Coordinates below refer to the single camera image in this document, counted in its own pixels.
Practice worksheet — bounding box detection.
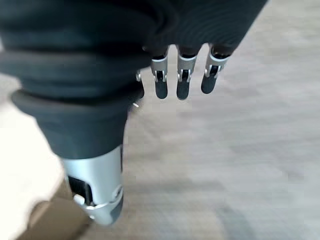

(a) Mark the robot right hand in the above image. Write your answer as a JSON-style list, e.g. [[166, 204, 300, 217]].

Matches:
[[0, 0, 269, 228]]

